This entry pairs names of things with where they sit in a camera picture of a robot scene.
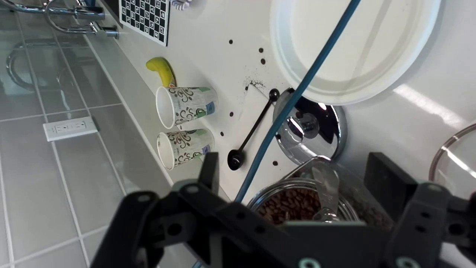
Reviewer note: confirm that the yellow green banana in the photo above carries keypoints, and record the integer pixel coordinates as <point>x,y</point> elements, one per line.
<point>164,68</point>

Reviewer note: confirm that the black white checkerboard card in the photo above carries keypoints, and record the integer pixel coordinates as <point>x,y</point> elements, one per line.
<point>146,19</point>

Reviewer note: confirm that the chrome faucet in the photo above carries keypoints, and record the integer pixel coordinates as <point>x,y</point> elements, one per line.
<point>75,15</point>

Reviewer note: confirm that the patterned paper cup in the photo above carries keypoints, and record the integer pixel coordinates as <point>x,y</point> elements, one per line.
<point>191,106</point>
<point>188,149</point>

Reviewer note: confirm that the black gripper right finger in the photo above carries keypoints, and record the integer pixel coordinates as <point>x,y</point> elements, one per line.
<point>421,213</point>

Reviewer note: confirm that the large white plate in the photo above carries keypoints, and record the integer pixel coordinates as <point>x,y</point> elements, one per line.
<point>377,53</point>

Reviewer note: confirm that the blue white patterned dish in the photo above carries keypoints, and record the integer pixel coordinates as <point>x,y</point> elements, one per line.
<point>186,3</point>

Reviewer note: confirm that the black coffee scoop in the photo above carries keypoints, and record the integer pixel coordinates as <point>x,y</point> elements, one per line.
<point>237,158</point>

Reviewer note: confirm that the glass jar of coffee beans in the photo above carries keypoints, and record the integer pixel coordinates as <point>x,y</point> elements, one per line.
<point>292,202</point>

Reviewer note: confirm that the empty white wall outlet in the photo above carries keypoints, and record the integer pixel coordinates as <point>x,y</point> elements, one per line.
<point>69,128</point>

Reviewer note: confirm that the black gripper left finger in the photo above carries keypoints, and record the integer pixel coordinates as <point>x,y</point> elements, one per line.
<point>134,213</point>

